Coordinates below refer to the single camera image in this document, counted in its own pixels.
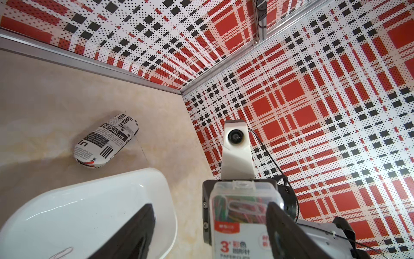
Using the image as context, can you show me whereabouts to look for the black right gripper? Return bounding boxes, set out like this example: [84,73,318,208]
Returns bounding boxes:
[202,177,298,246]

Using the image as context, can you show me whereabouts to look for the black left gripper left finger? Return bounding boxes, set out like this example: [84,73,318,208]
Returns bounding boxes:
[90,204,156,259]

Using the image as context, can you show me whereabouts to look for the newspaper print pouch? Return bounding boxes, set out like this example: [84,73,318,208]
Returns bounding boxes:
[74,113,139,168]

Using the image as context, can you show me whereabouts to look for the clear paper clip box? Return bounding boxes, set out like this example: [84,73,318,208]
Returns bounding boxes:
[209,180,284,259]

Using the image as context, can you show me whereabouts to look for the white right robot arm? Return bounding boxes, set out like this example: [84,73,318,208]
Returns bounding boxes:
[202,179,369,259]

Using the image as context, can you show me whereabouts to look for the white plastic storage box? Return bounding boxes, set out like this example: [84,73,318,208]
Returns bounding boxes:
[1,168,178,259]

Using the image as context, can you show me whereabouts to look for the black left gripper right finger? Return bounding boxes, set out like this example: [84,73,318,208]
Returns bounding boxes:
[266,202,330,259]

